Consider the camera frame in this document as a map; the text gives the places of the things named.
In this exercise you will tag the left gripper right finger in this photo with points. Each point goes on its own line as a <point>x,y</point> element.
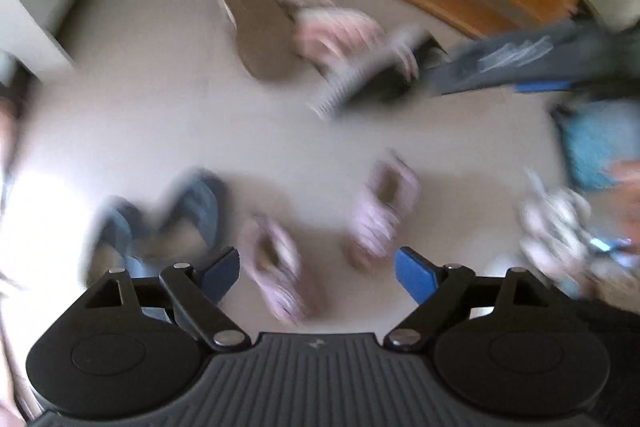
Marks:
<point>508,345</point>

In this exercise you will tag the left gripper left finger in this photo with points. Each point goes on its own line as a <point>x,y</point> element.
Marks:
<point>129,345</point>

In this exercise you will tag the pink floral sandal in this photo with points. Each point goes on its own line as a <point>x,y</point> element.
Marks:
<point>555,241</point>

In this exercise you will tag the pink bear boot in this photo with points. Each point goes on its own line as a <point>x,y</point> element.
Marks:
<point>271,259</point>
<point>381,212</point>

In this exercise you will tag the black white-soled sneaker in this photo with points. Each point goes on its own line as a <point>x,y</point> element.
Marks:
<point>386,72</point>

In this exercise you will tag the pink striped slipper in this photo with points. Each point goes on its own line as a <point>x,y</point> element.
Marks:
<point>327,34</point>

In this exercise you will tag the brown-soled pink slipper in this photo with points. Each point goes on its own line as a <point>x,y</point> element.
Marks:
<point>263,37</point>

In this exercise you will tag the blue patterned stool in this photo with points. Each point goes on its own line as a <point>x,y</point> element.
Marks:
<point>594,136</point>

